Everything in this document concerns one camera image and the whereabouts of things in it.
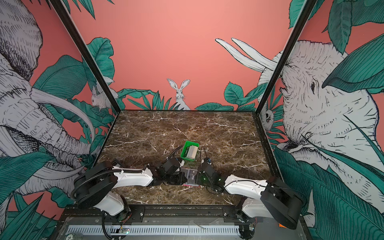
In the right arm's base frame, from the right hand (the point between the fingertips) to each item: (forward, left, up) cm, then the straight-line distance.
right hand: (193, 177), depth 83 cm
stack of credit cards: (+16, +1, +1) cm, 16 cm away
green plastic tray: (+18, +6, -3) cm, 19 cm away
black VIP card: (+1, +1, -3) cm, 3 cm away
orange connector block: (-22, -42, -2) cm, 48 cm away
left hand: (-1, +2, -1) cm, 3 cm away
